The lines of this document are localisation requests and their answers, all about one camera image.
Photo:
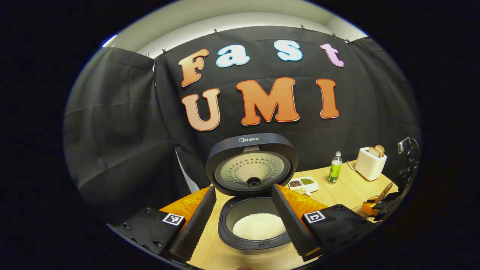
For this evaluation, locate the white toaster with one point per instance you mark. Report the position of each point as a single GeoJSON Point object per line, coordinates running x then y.
{"type": "Point", "coordinates": [369, 168]}

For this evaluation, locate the pale yellow beans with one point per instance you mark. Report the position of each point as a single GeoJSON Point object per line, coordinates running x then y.
{"type": "Point", "coordinates": [300, 190]}

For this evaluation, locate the green mung beans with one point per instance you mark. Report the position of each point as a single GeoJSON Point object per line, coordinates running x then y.
{"type": "Point", "coordinates": [307, 181]}

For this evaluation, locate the dark red beans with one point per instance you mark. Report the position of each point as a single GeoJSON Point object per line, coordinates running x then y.
{"type": "Point", "coordinates": [294, 183]}

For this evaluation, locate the toast slice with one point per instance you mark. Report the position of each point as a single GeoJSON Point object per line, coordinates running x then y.
{"type": "Point", "coordinates": [381, 149]}
{"type": "Point", "coordinates": [374, 151]}

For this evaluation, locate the small ceiling light panel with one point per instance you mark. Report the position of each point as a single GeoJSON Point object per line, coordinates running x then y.
{"type": "Point", "coordinates": [109, 40]}

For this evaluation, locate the white divided dish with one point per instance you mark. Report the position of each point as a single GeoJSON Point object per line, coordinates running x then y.
{"type": "Point", "coordinates": [313, 186]}

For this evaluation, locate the black backdrop cloth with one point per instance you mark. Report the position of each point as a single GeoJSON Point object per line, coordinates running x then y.
{"type": "Point", "coordinates": [123, 131]}

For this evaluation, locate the white rice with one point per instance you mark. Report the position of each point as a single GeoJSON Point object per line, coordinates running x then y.
{"type": "Point", "coordinates": [258, 227]}

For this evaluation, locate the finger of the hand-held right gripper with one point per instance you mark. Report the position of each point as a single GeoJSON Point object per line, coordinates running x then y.
{"type": "Point", "coordinates": [384, 206]}

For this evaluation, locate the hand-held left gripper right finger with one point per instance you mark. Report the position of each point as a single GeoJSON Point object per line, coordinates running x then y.
{"type": "Point", "coordinates": [290, 225]}

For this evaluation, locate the green drink bottle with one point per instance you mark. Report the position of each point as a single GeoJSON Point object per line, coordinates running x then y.
{"type": "Point", "coordinates": [334, 170]}

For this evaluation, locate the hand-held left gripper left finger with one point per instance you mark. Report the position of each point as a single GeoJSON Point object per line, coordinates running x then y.
{"type": "Point", "coordinates": [198, 225]}

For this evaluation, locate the wooden spoon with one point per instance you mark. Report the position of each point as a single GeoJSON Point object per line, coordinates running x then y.
{"type": "Point", "coordinates": [384, 192]}

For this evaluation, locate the dark grey rice cooker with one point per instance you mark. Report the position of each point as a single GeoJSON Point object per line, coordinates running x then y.
{"type": "Point", "coordinates": [251, 168]}

